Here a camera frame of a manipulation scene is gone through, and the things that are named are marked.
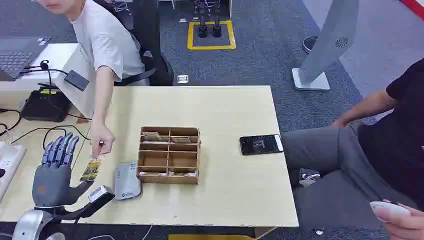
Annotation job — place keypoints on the pale-shirt person's hand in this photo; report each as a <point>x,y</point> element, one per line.
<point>101,137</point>

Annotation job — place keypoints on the black-shirt person's hand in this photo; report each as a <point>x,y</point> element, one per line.
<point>404,227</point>

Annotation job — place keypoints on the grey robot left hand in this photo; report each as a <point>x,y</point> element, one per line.
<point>51,187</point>

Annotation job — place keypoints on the white handheld device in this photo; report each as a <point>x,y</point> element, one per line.
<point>387,208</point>

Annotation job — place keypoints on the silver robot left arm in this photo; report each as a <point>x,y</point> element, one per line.
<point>30,225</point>

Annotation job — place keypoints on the white power strip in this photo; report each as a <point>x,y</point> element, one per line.
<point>8,165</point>

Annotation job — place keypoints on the card with brown print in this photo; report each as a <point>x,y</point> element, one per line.
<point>151,136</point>

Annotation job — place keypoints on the black power adapter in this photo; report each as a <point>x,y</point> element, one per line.
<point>76,80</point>

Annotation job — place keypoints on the black box device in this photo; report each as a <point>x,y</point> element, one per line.
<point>44,106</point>

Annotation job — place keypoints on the row of pale cards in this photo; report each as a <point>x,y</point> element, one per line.
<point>167,173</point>

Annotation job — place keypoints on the person in black shirt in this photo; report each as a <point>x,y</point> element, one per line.
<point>391,149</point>

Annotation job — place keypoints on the wooden compartment box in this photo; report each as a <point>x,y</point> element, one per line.
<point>169,179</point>

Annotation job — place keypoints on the card with grey print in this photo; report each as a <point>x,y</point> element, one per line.
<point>180,140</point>

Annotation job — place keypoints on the white side desk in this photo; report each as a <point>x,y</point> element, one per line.
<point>63,58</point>

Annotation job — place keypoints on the person in pale shirt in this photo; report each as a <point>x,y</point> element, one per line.
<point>106,39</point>

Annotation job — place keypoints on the black office chair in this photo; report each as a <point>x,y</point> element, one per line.
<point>145,49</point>

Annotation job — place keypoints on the silver floor socket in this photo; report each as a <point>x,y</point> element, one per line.
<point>182,78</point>

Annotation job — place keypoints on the grey laptop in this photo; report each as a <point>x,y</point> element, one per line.
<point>18,56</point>

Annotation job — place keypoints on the black robot legs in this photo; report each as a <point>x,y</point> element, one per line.
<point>208,20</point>

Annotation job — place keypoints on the black smartphone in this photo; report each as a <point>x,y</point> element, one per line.
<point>261,144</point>

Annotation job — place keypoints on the white floor stand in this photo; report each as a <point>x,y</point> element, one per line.
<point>326,43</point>

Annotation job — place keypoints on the black shoe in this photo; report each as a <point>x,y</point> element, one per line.
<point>309,44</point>

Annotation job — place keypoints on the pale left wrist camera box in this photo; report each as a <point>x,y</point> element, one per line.
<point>99,192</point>

